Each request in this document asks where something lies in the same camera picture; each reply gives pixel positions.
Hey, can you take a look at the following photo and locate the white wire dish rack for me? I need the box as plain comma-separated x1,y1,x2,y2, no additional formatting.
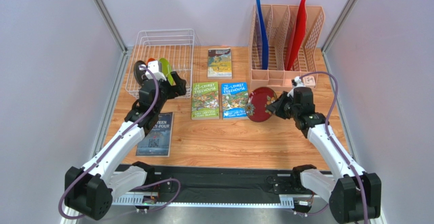
124,29,196,98

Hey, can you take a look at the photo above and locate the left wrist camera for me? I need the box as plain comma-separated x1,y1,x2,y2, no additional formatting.
145,61,167,80

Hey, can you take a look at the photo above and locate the green plate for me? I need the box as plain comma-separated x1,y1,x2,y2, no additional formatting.
159,58,175,85

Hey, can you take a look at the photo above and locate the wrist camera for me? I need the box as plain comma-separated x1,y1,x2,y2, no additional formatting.
287,76,305,97
145,61,167,80

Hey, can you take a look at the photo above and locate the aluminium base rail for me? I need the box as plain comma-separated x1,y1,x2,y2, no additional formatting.
61,174,387,214

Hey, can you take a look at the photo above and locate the black base mat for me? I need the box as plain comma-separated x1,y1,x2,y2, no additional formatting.
145,166,312,204

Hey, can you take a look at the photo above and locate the nineteen eighty-four book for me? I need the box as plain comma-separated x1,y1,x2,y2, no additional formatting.
135,112,173,157

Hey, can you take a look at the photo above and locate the green 65-storey treehouse book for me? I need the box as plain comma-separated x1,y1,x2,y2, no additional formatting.
191,81,220,120

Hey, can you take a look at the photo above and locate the blue 26-storey treehouse book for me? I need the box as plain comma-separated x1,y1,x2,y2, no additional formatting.
221,82,249,120

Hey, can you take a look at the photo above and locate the red floral plate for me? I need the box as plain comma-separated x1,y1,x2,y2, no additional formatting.
245,87,277,122

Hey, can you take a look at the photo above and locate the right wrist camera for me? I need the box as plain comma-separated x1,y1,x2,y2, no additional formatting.
287,76,305,97

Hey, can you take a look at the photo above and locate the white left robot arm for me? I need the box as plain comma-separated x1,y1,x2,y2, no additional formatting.
58,71,187,220

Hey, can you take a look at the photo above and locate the small white patterned box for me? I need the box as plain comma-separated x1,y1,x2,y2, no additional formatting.
302,75,317,88

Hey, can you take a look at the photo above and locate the red folder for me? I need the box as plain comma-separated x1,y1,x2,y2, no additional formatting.
285,0,307,71

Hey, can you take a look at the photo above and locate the pink plastic file organizer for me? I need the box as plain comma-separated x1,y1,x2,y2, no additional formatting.
248,4,325,92

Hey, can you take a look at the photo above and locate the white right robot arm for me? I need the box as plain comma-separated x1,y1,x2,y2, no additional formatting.
265,87,382,223

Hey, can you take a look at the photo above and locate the small yellow cover book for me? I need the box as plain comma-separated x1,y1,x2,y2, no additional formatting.
207,47,233,79

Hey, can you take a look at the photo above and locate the dark brown plate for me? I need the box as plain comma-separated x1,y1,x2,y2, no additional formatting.
134,61,147,86

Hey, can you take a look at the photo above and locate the blue folder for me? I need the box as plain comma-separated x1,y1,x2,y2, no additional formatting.
255,0,269,70

